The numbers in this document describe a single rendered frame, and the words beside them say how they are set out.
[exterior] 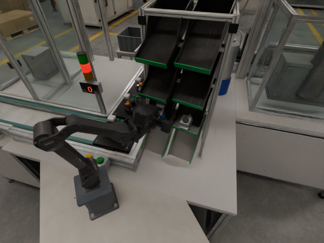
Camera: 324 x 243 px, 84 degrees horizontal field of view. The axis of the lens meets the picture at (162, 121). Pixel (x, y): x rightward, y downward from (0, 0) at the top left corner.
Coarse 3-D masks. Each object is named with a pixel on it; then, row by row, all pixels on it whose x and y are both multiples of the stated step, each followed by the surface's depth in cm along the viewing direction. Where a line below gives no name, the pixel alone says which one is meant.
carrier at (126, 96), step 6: (126, 96) 137; (132, 96) 141; (126, 102) 132; (132, 102) 127; (138, 102) 132; (144, 102) 136; (120, 108) 130; (126, 108) 127; (132, 108) 126; (114, 114) 126; (120, 114) 126; (126, 114) 126; (132, 114) 126
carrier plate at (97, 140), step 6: (120, 120) 122; (96, 138) 111; (102, 138) 111; (108, 138) 111; (96, 144) 108; (102, 144) 107; (108, 144) 107; (114, 144) 107; (120, 144) 107; (126, 144) 107; (132, 144) 107; (120, 150) 106; (126, 150) 104
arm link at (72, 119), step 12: (48, 120) 55; (60, 120) 56; (72, 120) 54; (84, 120) 57; (60, 132) 52; (72, 132) 55; (84, 132) 58; (96, 132) 60; (108, 132) 63; (120, 132) 64; (48, 144) 52
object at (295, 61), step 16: (272, 32) 128; (304, 32) 101; (320, 32) 99; (272, 48) 122; (288, 48) 108; (304, 48) 106; (320, 48) 104; (256, 64) 154; (288, 64) 114; (304, 64) 112; (256, 80) 145; (272, 80) 124; (288, 80) 121; (304, 80) 118; (272, 96) 132; (288, 96) 129; (320, 96) 123; (288, 112) 138; (304, 112) 134; (320, 112) 131
